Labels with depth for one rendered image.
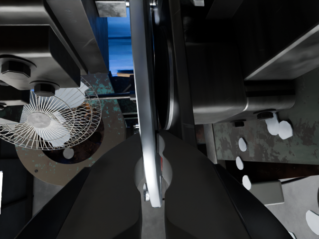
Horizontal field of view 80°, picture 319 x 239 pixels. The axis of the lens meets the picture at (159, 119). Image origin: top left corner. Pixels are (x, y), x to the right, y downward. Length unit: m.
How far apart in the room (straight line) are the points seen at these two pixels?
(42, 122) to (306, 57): 1.06
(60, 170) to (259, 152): 1.50
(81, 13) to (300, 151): 0.27
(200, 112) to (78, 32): 0.16
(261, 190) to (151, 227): 6.78
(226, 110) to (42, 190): 7.45
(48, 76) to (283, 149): 0.29
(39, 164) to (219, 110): 1.59
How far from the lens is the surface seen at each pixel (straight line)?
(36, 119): 1.10
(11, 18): 0.24
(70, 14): 0.23
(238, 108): 0.21
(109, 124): 1.57
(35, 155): 1.73
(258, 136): 0.31
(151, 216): 7.12
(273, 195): 0.53
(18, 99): 0.36
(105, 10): 0.30
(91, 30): 0.25
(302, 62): 0.21
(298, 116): 0.25
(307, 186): 1.24
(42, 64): 0.24
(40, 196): 7.62
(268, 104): 0.23
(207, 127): 0.50
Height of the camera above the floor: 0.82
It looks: 7 degrees down
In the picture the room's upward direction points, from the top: 94 degrees counter-clockwise
